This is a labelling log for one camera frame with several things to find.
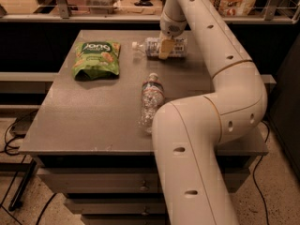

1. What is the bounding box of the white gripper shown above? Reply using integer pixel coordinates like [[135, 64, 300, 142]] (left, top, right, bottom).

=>
[[158, 14, 187, 59]]

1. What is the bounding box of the blue labelled plastic bottle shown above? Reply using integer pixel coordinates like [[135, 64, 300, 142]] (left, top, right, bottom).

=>
[[132, 37, 188, 58]]

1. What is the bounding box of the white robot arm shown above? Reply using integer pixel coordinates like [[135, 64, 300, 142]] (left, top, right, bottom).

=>
[[152, 0, 267, 225]]

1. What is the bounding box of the clear crumpled plastic bottle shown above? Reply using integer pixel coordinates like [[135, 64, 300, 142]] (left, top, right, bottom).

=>
[[140, 73, 165, 134]]

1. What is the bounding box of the green snack bag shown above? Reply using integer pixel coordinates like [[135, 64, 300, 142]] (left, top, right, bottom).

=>
[[71, 40, 121, 81]]

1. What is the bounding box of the grey drawer cabinet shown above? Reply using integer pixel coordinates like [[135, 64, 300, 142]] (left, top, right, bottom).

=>
[[19, 29, 269, 225]]

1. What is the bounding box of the top drawer knob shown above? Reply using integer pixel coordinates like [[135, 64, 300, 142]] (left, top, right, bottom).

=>
[[140, 181, 149, 192]]

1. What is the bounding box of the drawer knob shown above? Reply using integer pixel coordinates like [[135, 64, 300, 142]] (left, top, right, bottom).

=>
[[142, 207, 149, 216], [140, 181, 149, 192]]

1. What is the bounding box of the black metal stand leg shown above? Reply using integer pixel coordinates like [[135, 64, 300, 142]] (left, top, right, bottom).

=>
[[8, 160, 37, 211]]

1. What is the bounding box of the grey metal shelf rail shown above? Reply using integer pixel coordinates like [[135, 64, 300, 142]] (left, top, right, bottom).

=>
[[0, 0, 300, 24]]

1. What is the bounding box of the black cable right floor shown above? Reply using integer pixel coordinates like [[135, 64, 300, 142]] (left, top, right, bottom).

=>
[[251, 120, 271, 225]]

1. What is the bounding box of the black cables left floor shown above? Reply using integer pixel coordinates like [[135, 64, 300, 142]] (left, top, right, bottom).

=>
[[0, 110, 59, 225]]

